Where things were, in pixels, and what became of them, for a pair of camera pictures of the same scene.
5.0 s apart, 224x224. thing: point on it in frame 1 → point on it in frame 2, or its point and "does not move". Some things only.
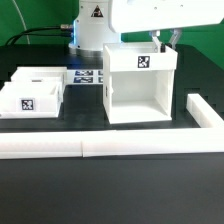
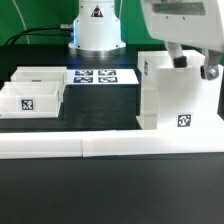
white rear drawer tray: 41,74 does not move
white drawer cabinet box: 138,82 → 172,98
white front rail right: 156,141 does not move
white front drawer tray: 31,100 does not move
